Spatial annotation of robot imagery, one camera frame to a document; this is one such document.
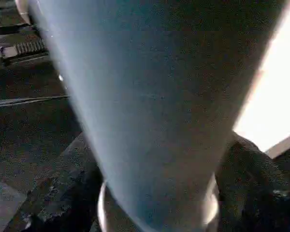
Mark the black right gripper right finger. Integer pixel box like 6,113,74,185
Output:
214,130,290,232

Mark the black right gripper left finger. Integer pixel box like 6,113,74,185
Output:
4,131,107,232

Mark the white plastic table top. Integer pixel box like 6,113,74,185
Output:
232,0,290,160

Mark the white plastic table leg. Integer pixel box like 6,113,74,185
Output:
26,0,290,232

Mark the black work mat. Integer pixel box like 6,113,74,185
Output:
0,0,290,232

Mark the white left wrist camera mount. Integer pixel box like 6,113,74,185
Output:
14,0,33,25

